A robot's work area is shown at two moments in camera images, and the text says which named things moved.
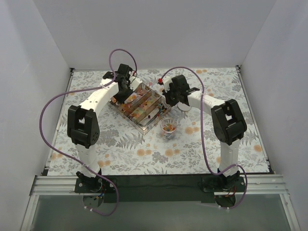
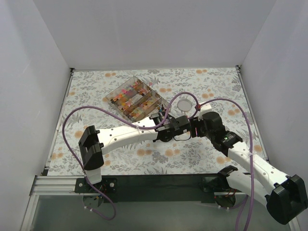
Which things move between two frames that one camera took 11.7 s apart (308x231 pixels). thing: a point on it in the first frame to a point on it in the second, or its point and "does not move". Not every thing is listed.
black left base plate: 95,185 does not move
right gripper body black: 169,95 to 194,125
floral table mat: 183,143 does not move
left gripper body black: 122,95 to 182,123
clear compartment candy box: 144,109 does not move
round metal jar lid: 184,107 does not move
